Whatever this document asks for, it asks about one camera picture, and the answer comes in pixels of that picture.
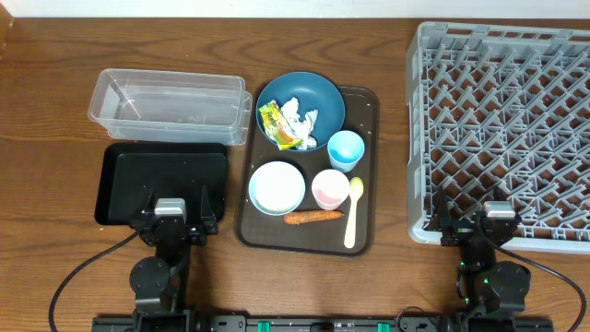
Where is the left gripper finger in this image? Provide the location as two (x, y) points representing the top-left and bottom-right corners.
(139, 190), (155, 220)
(200, 185), (217, 223)

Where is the yellow green snack wrapper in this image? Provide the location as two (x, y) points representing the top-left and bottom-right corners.
(258, 101), (303, 150)

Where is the pink cup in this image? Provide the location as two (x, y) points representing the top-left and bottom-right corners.
(312, 169), (349, 210)

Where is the light blue cup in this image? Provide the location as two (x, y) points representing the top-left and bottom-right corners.
(327, 130), (365, 172)

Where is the large dark blue bowl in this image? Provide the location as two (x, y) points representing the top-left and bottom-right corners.
(254, 72), (346, 151)

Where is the white tissue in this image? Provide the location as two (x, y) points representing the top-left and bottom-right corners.
(280, 97), (319, 150)

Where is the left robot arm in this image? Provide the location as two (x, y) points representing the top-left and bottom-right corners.
(129, 186), (219, 332)

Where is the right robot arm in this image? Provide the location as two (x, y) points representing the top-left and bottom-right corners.
(433, 189), (531, 331)

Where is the grey dishwasher rack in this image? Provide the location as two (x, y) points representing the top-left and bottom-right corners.
(406, 22), (589, 255)

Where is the black plastic tray bin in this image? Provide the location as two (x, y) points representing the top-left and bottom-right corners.
(94, 143), (229, 226)

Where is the small light blue rice bowl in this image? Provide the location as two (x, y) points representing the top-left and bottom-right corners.
(248, 161), (306, 216)

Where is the orange carrot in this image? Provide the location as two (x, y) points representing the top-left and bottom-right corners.
(284, 210), (344, 225)

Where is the pale yellow plastic spoon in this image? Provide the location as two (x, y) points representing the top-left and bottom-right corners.
(344, 177), (364, 249)

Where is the clear plastic bin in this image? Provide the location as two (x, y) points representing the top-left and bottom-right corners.
(88, 68), (253, 146)

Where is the brown serving tray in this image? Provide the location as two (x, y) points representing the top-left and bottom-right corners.
(234, 87), (380, 257)

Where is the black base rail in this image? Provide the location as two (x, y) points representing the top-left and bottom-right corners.
(90, 314), (554, 332)

